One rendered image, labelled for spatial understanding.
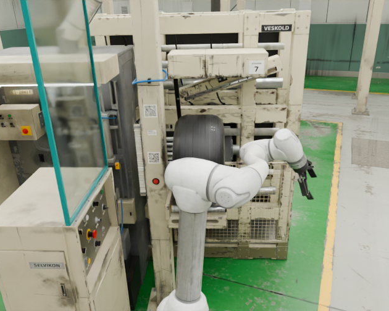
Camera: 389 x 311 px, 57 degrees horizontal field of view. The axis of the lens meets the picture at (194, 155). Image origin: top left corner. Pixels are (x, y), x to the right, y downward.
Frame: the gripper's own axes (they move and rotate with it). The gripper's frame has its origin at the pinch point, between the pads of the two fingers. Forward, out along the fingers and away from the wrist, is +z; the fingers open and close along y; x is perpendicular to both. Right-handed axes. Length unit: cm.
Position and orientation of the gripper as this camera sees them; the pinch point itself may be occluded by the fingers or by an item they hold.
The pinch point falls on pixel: (312, 186)
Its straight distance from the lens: 192.2
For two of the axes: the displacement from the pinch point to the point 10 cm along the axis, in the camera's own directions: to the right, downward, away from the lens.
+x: 8.0, -1.1, -5.9
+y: -3.0, 7.8, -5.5
